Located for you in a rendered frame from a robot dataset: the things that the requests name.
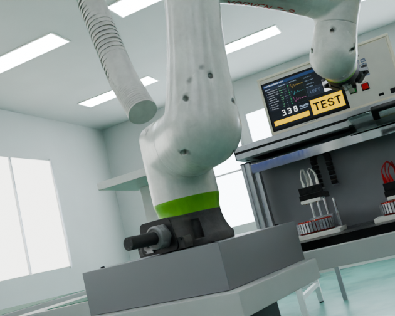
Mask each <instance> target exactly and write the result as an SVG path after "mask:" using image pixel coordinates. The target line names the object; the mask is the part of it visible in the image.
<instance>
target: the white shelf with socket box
mask: <svg viewBox="0 0 395 316"><path fill-rule="evenodd" d="M97 186H98V190H99V191H139V190H140V193H141V196H142V202H143V205H144V210H145V215H146V218H147V222H148V223H149V222H152V221H156V220H158V219H159V218H158V215H157V213H156V211H155V210H154V206H153V203H152V198H151V194H150V189H149V184H148V180H147V175H146V172H145V168H143V169H139V170H137V171H133V172H130V173H127V174H124V175H121V176H118V177H114V178H112V179H108V180H106V181H102V182H99V183H97Z"/></svg>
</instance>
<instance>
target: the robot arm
mask: <svg viewBox="0 0 395 316"><path fill-rule="evenodd" d="M361 1H362V0H164V5H165V14H166V37H167V80H166V105H165V114H164V115H163V116H162V117H161V118H159V119H158V120H156V121H155V122H153V123H152V124H150V125H149V126H148V127H146V128H145V129H144V130H143V131H142V132H141V134H140V137H139V144H140V149H141V153H142V158H143V162H144V167H145V172H146V175H147V180H148V184H149V189H150V194H151V198H152V203H153V206H154V210H155V211H156V213H157V215H158V218H159V219H158V220H156V221H152V222H149V223H145V224H142V225H141V226H140V235H136V236H131V237H127V238H125V239H124V248H125V249H126V250H127V251H131V250H136V249H138V252H139V255H140V258H144V257H148V256H153V255H158V254H160V255H161V254H164V253H170V252H173V251H178V250H183V249H186V248H191V247H194V246H199V245H204V244H207V243H210V241H214V240H215V241H219V240H224V239H226V238H231V237H234V236H235V234H234V229H233V228H232V227H231V226H230V225H229V224H228V222H227V221H226V219H225V218H224V216H223V213H222V210H221V207H220V203H219V189H218V184H217V181H216V176H215V173H214V168H215V167H216V166H218V165H220V164H222V163H223V162H225V161H226V160H228V159H229V158H230V157H231V156H232V155H233V154H234V152H235V151H236V149H237V148H238V145H239V143H240V140H241V134H242V124H241V119H240V114H239V111H238V107H237V104H236V99H235V95H234V90H233V85H232V81H231V75H230V72H229V66H228V59H227V55H226V47H225V43H224V34H223V24H222V19H221V6H220V4H232V5H240V6H251V7H256V8H264V9H271V10H275V11H281V12H284V13H290V14H294V15H297V16H305V17H307V18H311V19H313V20H314V31H313V40H312V46H311V50H310V64H311V66H312V68H313V70H314V71H315V72H316V74H318V75H320V76H321V77H322V78H324V79H322V80H321V81H322V85H323V88H329V89H332V90H336V91H339V90H341V88H343V89H344V90H345V91H349V92H350V93H352V92H355V90H354V89H355V88H357V84H356V83H362V81H363V80H364V78H365V76H366V75H367V74H368V73H369V70H368V68H367V65H366V64H364V65H362V66H360V67H359V63H358V61H357V57H358V52H357V29H358V22H359V13H360V9H361Z"/></svg>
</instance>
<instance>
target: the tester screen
mask: <svg viewBox="0 0 395 316"><path fill-rule="evenodd" d="M322 79H324V78H322V77H321V76H320V75H318V74H316V72H315V71H314V70H313V69H312V70H309V71H305V72H303V73H300V74H297V75H295V76H291V77H289V78H286V79H284V80H280V81H278V82H275V83H272V84H269V85H267V86H264V87H263V89H264V93H265V97H266V101H267V104H268V108H269V111H270V115H271V119H272V122H273V126H274V129H279V128H281V127H284V126H287V125H291V124H294V123H297V122H300V121H303V120H307V119H310V118H312V117H316V116H318V115H322V114H325V113H328V112H331V111H334V110H337V109H340V108H344V107H347V104H346V102H345V104H346V105H344V106H341V107H338V108H335V109H332V110H328V111H326V112H322V113H319V114H317V115H313V111H312V107H311V104H310V101H311V100H314V99H316V98H320V97H323V96H326V95H329V94H331V93H335V92H338V91H336V90H329V91H326V92H323V93H319V94H317V95H314V96H311V97H308V93H307V88H310V87H313V86H316V85H319V84H321V83H322V81H321V80H322ZM341 90H342V89H341ZM339 91H340V90H339ZM342 94H343V91H342ZM343 96H344V94H343ZM344 100H345V98H344ZM294 105H298V108H299V112H296V113H293V114H290V115H287V116H284V117H282V114H281V111H280V110H283V109H285V108H288V107H292V106H294ZM306 111H309V112H310V115H309V116H306V117H303V118H300V119H297V120H293V121H291V122H287V123H285V124H281V125H278V126H275V123H274V122H276V121H278V120H281V119H285V118H287V117H291V116H294V115H297V114H300V113H303V112H306Z"/></svg>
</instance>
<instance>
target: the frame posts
mask: <svg viewBox="0 0 395 316"><path fill-rule="evenodd" d="M250 165H251V163H250V162H246V163H244V164H240V166H241V170H242V173H243V178H244V181H245V185H246V190H247V193H248V197H249V200H250V204H251V208H252V212H253V216H254V219H255V223H256V228H257V229H263V228H267V227H271V226H275V221H274V218H273V214H272V211H271V207H270V202H269V200H268V195H267V193H266V188H265V184H264V181H263V177H262V174H261V172H258V173H256V174H252V172H251V167H250Z"/></svg>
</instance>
